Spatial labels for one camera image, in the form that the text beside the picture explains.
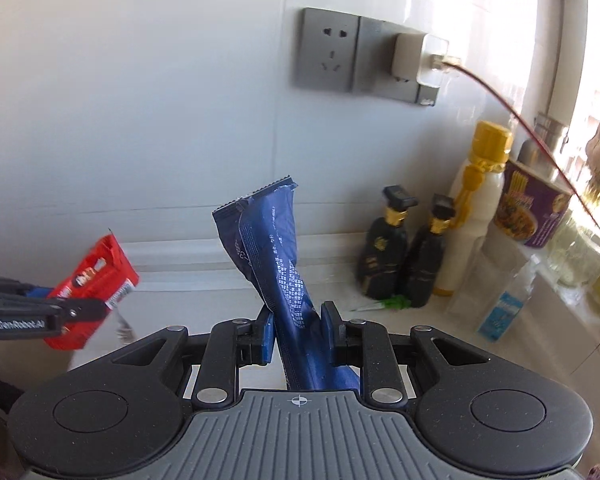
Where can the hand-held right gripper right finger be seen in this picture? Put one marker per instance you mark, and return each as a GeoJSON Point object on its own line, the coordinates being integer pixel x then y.
{"type": "Point", "coordinates": [330, 335]}

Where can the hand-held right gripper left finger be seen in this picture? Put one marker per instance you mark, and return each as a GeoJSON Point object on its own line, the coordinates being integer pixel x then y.
{"type": "Point", "coordinates": [266, 335]}

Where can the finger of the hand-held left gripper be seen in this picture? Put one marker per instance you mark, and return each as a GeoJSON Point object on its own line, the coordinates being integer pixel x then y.
{"type": "Point", "coordinates": [80, 310]}
{"type": "Point", "coordinates": [10, 286]}

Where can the red snack packet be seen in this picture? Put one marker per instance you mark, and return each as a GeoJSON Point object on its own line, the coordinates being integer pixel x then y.
{"type": "Point", "coordinates": [95, 270]}

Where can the dark blue snack wrapper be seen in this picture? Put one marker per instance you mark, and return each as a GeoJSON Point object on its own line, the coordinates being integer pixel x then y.
{"type": "Point", "coordinates": [285, 280]}

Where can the green snack wrapper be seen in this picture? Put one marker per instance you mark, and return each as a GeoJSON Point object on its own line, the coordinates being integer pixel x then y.
{"type": "Point", "coordinates": [392, 303]}

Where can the black bottle with gold collar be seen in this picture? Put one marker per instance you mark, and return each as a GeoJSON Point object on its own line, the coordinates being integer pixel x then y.
{"type": "Point", "coordinates": [427, 265]}
{"type": "Point", "coordinates": [382, 255]}

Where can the clear spray bottle blue label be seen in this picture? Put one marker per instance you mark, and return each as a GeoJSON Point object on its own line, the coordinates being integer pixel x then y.
{"type": "Point", "coordinates": [507, 310]}

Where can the white bottle with yellow cap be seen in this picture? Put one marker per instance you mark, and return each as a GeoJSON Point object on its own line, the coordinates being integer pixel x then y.
{"type": "Point", "coordinates": [472, 220]}

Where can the purple instant noodle cup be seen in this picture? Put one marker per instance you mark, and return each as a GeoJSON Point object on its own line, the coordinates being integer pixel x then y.
{"type": "Point", "coordinates": [530, 210]}

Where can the white charger plug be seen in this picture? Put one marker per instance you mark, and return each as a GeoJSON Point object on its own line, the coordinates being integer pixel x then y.
{"type": "Point", "coordinates": [415, 57]}

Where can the steel thermos flask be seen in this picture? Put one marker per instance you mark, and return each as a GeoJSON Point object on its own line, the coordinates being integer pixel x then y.
{"type": "Point", "coordinates": [545, 140]}

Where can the grey wall socket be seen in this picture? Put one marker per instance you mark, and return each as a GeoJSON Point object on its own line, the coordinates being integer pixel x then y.
{"type": "Point", "coordinates": [325, 50]}
{"type": "Point", "coordinates": [375, 80]}

